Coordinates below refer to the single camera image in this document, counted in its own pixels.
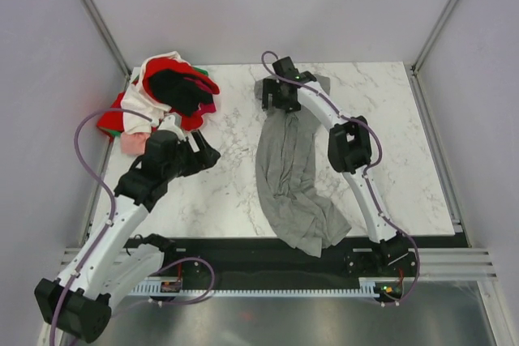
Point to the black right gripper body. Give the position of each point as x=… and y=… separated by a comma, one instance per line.
x=286, y=104

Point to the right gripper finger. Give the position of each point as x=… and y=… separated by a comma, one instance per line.
x=269, y=100
x=266, y=88

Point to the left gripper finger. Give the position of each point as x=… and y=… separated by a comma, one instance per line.
x=204, y=158
x=200, y=141

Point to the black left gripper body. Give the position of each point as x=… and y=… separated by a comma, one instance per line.
x=182, y=166

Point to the grey t shirt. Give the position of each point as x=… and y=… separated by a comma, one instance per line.
x=285, y=182

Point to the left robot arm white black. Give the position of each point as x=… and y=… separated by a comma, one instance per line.
x=82, y=299

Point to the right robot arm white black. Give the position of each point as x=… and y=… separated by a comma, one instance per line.
x=353, y=151

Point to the pink t shirt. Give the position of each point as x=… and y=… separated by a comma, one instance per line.
x=133, y=144

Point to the green t shirt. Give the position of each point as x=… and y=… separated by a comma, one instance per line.
x=198, y=70

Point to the black t shirt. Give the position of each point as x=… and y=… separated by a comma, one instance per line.
x=184, y=94

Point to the red t shirt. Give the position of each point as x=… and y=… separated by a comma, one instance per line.
x=162, y=74

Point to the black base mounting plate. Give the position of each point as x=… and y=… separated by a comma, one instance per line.
x=212, y=257

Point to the right aluminium frame post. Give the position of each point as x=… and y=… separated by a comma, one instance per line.
x=447, y=11

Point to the aluminium frame post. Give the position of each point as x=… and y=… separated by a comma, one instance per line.
x=105, y=34
x=447, y=11

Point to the left aluminium frame post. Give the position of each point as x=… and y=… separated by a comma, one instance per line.
x=105, y=34

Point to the white slotted cable duct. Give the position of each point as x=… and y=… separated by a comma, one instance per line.
x=257, y=286

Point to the aluminium extrusion rail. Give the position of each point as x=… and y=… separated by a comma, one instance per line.
x=456, y=264

